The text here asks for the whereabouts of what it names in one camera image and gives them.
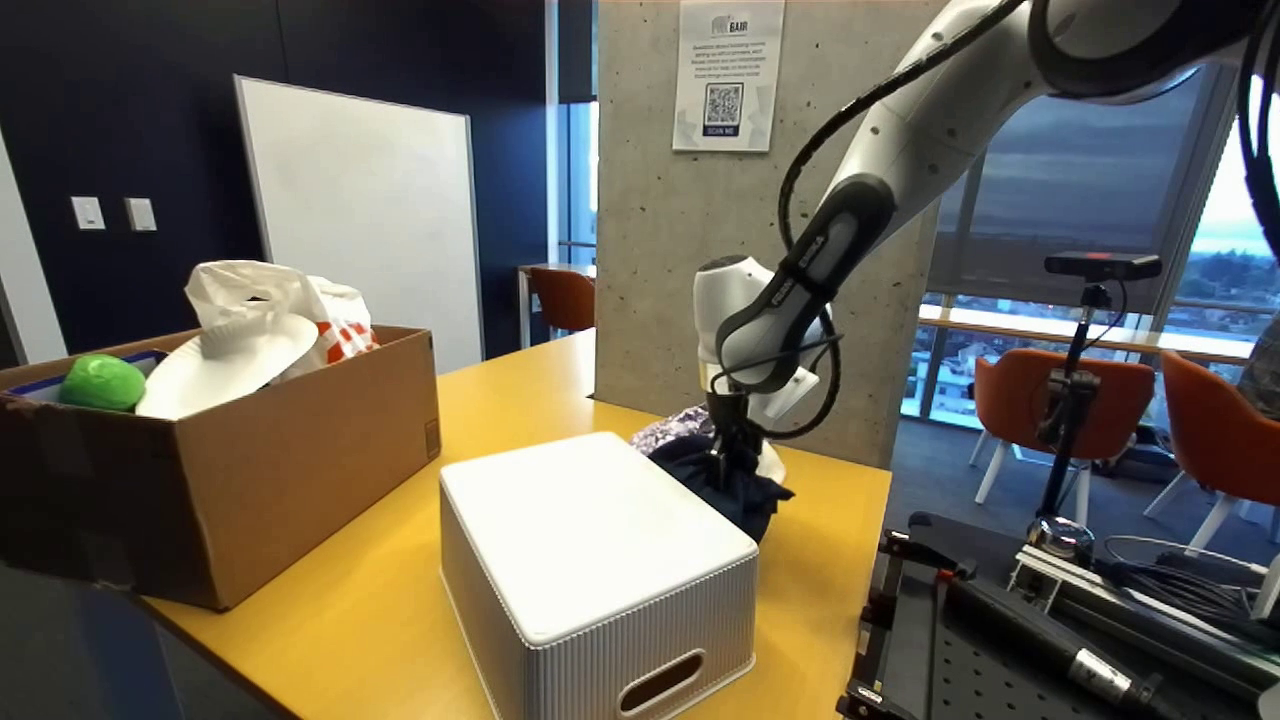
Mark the white window counter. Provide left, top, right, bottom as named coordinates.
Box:
left=917, top=302, right=1262, bottom=368

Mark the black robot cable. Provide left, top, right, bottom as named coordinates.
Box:
left=706, top=0, right=1031, bottom=445

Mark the white plastic basket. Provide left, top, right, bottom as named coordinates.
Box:
left=435, top=429, right=764, bottom=720

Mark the dark blue cloth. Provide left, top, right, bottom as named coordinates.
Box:
left=649, top=432, right=800, bottom=546

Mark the large white board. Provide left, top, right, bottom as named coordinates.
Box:
left=233, top=73, right=490, bottom=376

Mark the black camera stand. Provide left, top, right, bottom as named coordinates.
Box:
left=1031, top=275, right=1119, bottom=538

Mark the white bag with red print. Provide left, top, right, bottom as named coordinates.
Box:
left=180, top=257, right=379, bottom=386

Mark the white bowl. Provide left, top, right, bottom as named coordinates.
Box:
left=134, top=307, right=326, bottom=424

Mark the grey concrete pillar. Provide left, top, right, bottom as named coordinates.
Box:
left=593, top=0, right=972, bottom=473

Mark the paper notice with QR code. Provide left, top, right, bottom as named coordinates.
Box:
left=669, top=0, right=792, bottom=157

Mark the brown cardboard box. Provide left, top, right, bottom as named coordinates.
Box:
left=0, top=324, right=444, bottom=617

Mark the orange chair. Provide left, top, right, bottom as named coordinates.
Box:
left=972, top=347, right=1160, bottom=525
left=1141, top=347, right=1280, bottom=563
left=516, top=259, right=600, bottom=345

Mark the black stereo camera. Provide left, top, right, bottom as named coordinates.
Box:
left=1041, top=249, right=1163, bottom=283

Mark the black metal equipment frame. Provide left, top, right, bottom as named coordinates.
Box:
left=837, top=512, right=1280, bottom=720

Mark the green ball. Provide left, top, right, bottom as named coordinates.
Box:
left=55, top=353, right=152, bottom=418

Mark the narrow white panel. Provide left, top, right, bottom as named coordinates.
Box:
left=0, top=132, right=72, bottom=372

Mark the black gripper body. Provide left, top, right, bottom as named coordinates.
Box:
left=706, top=386, right=769, bottom=465

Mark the cream white cloth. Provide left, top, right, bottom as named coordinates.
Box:
left=751, top=438, right=792, bottom=488

